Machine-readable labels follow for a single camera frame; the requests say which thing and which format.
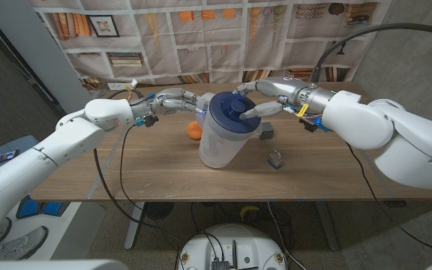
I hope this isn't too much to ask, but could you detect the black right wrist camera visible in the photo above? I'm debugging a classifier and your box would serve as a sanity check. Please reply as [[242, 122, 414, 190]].
[[298, 116, 332, 134]]

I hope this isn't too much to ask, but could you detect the yellow curved object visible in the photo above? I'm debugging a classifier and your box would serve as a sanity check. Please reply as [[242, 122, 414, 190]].
[[239, 205, 261, 221]]

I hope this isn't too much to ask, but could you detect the white robot torso rim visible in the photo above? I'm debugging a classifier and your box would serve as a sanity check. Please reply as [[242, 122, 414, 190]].
[[0, 259, 129, 270]]

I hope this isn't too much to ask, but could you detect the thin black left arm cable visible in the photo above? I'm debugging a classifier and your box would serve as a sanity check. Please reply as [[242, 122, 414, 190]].
[[119, 125, 179, 245]]

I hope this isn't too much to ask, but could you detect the black smartphone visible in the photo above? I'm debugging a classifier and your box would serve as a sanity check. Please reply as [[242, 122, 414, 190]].
[[0, 149, 20, 167]]

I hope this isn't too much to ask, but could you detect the blue grey stool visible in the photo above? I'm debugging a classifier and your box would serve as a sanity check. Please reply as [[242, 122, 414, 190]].
[[0, 135, 43, 177]]

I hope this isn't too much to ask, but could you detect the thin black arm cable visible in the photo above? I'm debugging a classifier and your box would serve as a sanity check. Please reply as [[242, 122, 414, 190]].
[[345, 142, 432, 256], [119, 125, 179, 245]]

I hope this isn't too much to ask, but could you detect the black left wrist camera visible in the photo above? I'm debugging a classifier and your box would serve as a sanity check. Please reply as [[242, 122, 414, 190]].
[[135, 115, 160, 128]]

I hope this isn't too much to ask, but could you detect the orange fruit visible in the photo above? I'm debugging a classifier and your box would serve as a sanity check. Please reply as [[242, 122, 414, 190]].
[[186, 120, 204, 141]]

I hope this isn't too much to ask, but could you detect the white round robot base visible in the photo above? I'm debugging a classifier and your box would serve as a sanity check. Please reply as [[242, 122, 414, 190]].
[[178, 223, 288, 270]]

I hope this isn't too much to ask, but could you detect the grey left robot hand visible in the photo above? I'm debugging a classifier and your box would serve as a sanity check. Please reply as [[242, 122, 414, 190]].
[[146, 87, 209, 116]]

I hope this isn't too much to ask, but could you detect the white wall outlet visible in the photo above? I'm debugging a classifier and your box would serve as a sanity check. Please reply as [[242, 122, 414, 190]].
[[106, 82, 133, 92]]

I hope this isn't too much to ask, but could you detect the black round fan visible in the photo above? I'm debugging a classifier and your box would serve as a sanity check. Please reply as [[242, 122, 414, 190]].
[[143, 202, 175, 221]]

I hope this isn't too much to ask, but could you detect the metal table leg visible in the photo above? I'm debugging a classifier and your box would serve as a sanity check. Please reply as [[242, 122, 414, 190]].
[[124, 202, 146, 251], [315, 202, 341, 251]]

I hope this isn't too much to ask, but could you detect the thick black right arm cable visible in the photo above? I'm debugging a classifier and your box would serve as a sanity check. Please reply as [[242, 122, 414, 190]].
[[310, 22, 432, 84]]

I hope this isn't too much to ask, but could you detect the printed bookshelf backdrop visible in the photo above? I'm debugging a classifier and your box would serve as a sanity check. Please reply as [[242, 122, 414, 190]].
[[28, 0, 393, 102]]

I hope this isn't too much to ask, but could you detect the dark blue pitcher lid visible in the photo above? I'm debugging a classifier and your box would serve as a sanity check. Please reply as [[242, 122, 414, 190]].
[[208, 91, 262, 135]]

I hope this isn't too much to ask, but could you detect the translucent plastic pitcher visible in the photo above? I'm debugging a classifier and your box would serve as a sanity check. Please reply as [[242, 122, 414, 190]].
[[197, 91, 263, 169]]

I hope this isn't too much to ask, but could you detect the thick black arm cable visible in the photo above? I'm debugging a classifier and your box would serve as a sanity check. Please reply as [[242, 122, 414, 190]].
[[310, 22, 432, 84], [93, 148, 183, 270]]

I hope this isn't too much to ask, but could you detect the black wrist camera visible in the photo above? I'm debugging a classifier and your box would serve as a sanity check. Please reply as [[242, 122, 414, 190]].
[[135, 115, 160, 128], [298, 116, 332, 134]]

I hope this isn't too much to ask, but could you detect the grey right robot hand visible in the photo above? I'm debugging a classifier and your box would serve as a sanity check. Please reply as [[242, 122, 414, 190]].
[[232, 76, 307, 121]]

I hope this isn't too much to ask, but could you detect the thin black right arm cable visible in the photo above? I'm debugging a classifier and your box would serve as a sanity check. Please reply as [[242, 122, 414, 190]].
[[345, 142, 432, 256]]

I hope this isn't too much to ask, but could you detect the dark grey block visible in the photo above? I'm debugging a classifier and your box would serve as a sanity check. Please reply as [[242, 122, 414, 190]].
[[259, 121, 275, 141]]

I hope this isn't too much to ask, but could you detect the blue black foot pad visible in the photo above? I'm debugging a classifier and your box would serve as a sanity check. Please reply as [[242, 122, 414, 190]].
[[16, 196, 70, 220]]

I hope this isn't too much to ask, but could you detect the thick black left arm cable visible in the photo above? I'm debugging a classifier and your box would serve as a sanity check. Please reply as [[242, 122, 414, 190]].
[[93, 148, 183, 270]]

